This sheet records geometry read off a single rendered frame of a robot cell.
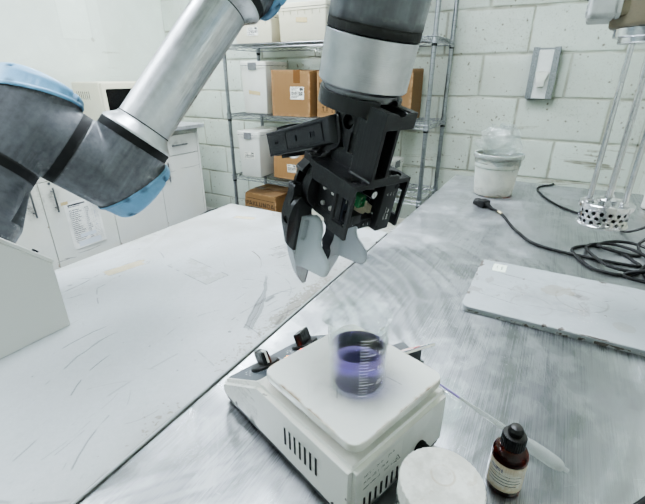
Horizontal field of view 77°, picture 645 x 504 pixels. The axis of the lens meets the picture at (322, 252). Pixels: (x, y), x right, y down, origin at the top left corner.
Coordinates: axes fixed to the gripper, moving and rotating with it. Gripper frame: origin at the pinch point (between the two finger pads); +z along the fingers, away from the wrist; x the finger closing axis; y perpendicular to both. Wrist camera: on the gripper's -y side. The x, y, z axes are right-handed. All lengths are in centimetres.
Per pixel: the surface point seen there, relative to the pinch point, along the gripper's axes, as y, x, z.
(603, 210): 15.3, 37.4, -7.7
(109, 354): -14.0, -19.9, 18.0
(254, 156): -206, 119, 83
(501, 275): 6.4, 40.2, 10.9
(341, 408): 15.8, -8.4, 1.3
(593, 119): -51, 231, 11
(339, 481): 19.3, -10.9, 4.3
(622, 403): 30.2, 22.8, 6.2
